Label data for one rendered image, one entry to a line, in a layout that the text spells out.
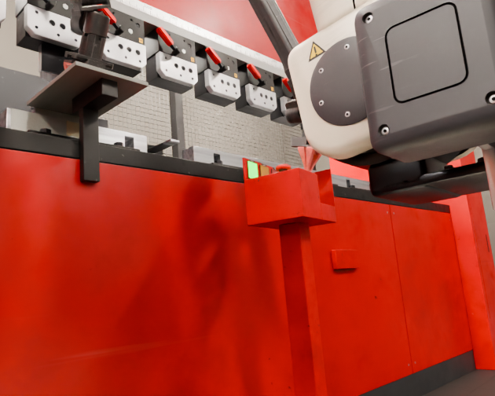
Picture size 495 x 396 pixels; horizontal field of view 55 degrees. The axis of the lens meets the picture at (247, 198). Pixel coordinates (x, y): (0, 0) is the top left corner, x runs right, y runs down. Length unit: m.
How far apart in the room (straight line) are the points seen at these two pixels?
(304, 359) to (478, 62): 0.93
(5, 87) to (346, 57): 1.49
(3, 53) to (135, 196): 2.70
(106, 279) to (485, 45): 0.94
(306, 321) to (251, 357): 0.29
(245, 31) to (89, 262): 1.13
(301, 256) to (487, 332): 1.77
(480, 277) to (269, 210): 1.82
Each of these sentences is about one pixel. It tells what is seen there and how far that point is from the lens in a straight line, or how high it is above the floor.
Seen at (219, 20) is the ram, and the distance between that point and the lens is 1.84.
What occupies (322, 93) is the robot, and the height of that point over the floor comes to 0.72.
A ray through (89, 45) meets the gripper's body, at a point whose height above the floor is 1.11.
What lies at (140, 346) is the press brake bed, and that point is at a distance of 1.20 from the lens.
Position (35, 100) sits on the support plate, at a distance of 1.28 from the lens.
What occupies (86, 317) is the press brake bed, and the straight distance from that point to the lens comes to 1.13.
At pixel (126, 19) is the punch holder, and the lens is 1.55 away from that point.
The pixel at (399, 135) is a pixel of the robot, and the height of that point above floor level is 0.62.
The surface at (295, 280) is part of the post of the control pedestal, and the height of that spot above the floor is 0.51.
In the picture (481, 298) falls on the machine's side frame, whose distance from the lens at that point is 2.83.
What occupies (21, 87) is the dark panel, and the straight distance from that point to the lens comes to 1.93.
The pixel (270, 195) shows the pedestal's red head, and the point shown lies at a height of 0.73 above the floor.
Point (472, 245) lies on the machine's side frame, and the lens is 2.83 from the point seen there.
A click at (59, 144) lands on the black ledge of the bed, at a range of 1.16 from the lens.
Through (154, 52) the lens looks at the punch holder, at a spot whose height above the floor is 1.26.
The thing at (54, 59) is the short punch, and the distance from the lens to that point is 1.41.
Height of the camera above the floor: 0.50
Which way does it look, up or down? 11 degrees up
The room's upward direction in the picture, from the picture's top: 5 degrees counter-clockwise
